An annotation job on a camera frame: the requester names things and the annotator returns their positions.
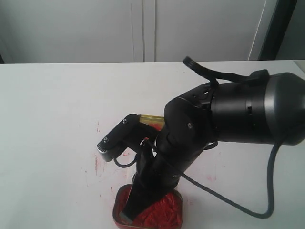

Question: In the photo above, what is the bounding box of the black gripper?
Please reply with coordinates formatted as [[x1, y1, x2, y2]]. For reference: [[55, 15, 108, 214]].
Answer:
[[121, 135, 210, 219]]

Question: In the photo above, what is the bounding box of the red ink pad tin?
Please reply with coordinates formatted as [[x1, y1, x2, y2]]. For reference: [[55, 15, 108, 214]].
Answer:
[[112, 184, 183, 229]]

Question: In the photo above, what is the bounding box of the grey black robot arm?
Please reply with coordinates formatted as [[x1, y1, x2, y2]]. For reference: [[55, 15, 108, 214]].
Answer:
[[120, 57, 305, 224]]

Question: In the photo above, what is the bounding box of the gold tin lid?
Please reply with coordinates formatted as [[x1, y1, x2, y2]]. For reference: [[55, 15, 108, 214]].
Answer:
[[139, 114, 164, 131]]

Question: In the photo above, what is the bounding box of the white cabinet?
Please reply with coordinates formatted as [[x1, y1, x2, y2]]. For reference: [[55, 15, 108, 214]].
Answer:
[[0, 0, 277, 63]]

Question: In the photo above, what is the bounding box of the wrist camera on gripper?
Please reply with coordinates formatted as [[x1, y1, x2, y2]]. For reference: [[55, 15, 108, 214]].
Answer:
[[97, 114, 158, 162]]

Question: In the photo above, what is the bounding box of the dark vertical post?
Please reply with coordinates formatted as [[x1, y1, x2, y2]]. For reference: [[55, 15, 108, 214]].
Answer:
[[258, 0, 298, 61]]

